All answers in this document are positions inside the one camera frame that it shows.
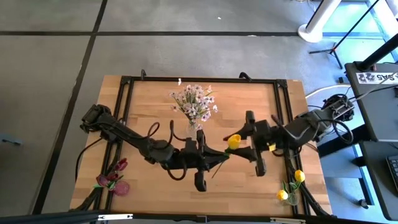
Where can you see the black aluminium table frame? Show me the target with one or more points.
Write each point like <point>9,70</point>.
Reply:
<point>217,80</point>

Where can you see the small red glass vase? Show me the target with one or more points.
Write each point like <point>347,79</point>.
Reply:
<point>121,188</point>

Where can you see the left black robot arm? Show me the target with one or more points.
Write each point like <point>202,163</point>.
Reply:
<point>130,133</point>

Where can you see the small black box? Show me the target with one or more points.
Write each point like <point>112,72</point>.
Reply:
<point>341,80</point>

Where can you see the yellow artificial tulip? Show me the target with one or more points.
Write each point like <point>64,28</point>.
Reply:
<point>299,175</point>
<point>234,141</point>
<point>282,195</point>

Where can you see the black tripod stand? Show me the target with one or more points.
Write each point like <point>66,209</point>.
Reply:
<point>334,48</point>

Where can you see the dark grey desk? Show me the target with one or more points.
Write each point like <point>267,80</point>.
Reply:
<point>376,174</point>

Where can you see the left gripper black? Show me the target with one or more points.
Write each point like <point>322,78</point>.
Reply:
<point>189,157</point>

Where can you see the black caster wheel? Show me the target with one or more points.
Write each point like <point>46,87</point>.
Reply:
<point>363,203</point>

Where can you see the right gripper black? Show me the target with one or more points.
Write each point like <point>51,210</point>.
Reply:
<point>265,140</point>

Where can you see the black keyboard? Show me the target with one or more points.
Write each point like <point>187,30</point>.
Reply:
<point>393,171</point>

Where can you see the dark red artificial tulip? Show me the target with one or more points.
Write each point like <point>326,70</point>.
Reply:
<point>112,176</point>
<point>102,180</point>
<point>122,164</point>

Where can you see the black slanted pole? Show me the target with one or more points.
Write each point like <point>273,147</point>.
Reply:
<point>379,53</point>

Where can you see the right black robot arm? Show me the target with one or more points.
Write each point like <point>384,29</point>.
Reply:
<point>304,124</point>

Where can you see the yellow tape tag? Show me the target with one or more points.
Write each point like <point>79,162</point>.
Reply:
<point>272,147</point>

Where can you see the small clear glass vase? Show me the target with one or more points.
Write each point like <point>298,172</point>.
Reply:
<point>293,199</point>

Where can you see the white printed label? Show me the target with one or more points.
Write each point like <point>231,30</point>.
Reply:
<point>373,77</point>

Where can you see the pale pink flower bunch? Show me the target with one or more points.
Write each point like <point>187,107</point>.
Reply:
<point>194,104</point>

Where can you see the white post with round base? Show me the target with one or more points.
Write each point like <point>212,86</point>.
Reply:
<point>320,18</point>

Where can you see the black frame clamp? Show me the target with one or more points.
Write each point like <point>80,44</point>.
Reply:
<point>143,74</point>
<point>245,75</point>

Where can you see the dark grey cart top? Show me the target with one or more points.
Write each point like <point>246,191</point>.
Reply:
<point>379,109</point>

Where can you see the black stand beam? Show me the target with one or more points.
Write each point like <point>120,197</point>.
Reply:
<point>46,217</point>

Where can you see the silver metal bracket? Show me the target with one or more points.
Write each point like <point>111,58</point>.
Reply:
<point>115,216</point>
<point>287,220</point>

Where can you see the tall faceted clear glass vase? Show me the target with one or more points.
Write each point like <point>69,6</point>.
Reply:
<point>192,130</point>

